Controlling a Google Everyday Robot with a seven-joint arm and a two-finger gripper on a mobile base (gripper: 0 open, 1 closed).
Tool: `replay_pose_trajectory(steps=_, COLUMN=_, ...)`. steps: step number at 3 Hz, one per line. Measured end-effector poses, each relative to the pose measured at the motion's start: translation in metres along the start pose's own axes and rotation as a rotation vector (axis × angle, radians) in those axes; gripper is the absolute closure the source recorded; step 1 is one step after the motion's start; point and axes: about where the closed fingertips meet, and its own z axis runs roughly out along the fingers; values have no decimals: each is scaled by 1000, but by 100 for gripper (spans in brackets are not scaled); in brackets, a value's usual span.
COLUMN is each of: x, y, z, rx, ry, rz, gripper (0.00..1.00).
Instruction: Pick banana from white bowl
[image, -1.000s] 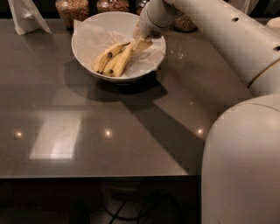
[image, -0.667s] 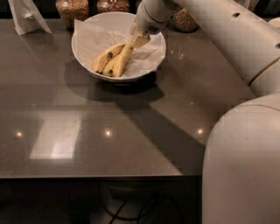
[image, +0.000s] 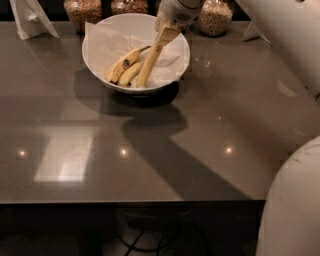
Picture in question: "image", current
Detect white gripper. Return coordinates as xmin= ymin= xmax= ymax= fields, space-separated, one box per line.
xmin=154 ymin=0 xmax=206 ymax=47

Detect long front yellow banana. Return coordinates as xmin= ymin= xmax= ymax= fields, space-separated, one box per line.
xmin=136 ymin=44 xmax=163 ymax=87

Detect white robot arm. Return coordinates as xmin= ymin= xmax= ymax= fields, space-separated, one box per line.
xmin=235 ymin=0 xmax=320 ymax=256

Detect white ceramic bowl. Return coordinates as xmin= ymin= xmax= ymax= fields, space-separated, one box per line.
xmin=81 ymin=13 xmax=191 ymax=98

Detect white paper bowl liner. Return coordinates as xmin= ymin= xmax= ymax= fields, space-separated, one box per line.
xmin=84 ymin=21 xmax=188 ymax=90

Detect banana with blue sticker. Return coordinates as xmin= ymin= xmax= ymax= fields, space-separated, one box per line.
xmin=105 ymin=46 xmax=148 ymax=83

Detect small middle yellow banana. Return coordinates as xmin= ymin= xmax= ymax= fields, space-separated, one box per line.
xmin=117 ymin=62 xmax=143 ymax=87

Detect glass jar dark contents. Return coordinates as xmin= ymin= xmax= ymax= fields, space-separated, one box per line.
xmin=155 ymin=0 xmax=162 ymax=14

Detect glass jar pale beans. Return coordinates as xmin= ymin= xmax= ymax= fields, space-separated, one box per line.
xmin=198 ymin=0 xmax=233 ymax=37

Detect glass jar reddish contents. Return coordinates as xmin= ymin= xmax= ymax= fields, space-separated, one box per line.
xmin=111 ymin=0 xmax=148 ymax=15

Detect glass jar of grains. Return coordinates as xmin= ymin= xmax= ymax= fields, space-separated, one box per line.
xmin=64 ymin=0 xmax=103 ymax=33

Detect black cables under table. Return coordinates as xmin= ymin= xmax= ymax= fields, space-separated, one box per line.
xmin=113 ymin=206 xmax=211 ymax=256

